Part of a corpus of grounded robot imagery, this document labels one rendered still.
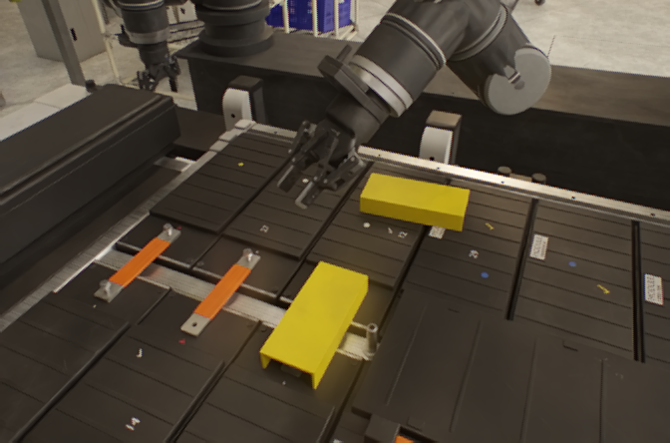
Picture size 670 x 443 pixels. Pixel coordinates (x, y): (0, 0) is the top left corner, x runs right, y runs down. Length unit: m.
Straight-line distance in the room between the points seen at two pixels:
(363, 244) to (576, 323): 0.29
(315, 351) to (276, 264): 0.18
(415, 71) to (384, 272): 0.28
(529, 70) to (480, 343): 0.40
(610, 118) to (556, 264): 0.71
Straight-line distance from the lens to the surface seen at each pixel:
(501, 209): 0.86
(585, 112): 1.44
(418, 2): 0.72
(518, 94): 0.83
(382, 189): 0.82
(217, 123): 1.38
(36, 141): 0.96
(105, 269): 0.82
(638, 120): 1.46
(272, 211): 0.83
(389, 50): 0.70
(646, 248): 0.87
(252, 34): 1.73
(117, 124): 0.94
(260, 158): 0.97
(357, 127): 0.70
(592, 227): 0.87
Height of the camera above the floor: 1.52
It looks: 36 degrees down
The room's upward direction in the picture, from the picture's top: 1 degrees counter-clockwise
